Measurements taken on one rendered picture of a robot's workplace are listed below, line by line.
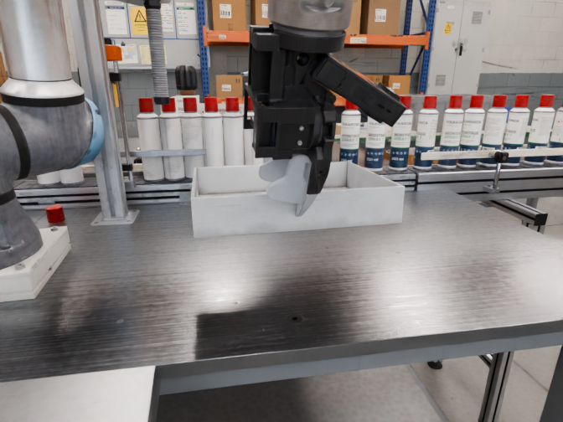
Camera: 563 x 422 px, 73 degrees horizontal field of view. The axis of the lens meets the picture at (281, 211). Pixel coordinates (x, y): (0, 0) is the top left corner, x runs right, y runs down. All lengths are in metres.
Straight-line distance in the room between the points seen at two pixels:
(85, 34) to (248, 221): 0.55
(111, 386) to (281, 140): 0.31
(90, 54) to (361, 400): 1.14
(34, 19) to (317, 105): 0.45
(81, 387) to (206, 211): 0.22
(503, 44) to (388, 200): 6.65
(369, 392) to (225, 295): 0.83
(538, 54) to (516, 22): 0.66
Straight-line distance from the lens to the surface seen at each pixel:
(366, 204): 0.50
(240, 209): 0.46
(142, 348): 0.50
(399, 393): 1.34
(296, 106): 0.37
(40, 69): 0.70
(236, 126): 0.99
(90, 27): 0.88
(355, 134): 1.06
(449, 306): 0.60
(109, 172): 0.91
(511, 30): 7.19
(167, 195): 1.00
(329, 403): 1.28
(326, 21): 0.35
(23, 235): 0.69
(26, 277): 0.65
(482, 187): 1.25
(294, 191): 0.43
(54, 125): 0.70
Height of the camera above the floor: 1.13
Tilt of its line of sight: 19 degrees down
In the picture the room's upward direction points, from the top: straight up
